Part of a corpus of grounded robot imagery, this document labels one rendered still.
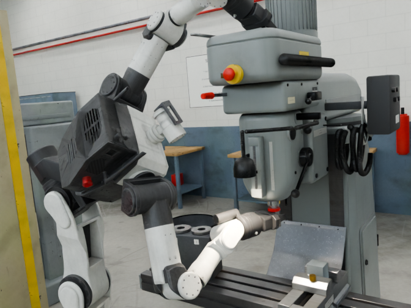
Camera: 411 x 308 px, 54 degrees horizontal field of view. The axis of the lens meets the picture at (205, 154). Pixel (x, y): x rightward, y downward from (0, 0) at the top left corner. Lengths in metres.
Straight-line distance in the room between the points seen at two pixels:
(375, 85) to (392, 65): 4.06
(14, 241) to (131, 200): 1.67
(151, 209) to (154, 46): 0.59
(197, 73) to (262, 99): 5.47
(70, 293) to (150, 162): 0.60
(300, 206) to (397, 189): 3.91
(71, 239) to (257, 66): 0.89
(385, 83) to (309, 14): 0.39
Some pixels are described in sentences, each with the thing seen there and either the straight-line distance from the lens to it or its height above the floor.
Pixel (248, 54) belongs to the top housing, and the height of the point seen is 1.82.
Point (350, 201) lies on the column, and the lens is 1.86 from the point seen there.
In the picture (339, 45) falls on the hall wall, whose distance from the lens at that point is 5.79.
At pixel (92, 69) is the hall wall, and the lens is 8.56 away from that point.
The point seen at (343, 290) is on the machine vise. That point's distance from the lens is 1.65.
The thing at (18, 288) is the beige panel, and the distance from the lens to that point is 2.88.
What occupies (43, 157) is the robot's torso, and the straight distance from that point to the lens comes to 1.60.
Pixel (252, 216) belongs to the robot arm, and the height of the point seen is 1.27.
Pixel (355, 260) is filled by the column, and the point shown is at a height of 0.94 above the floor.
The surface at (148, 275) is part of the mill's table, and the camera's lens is 1.89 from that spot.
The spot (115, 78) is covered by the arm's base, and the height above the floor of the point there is 1.78.
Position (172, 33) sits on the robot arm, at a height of 1.93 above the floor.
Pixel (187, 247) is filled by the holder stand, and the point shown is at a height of 1.07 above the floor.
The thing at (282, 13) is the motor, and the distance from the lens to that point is 1.65.
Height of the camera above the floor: 1.70
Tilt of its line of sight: 8 degrees down
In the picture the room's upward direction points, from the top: 4 degrees counter-clockwise
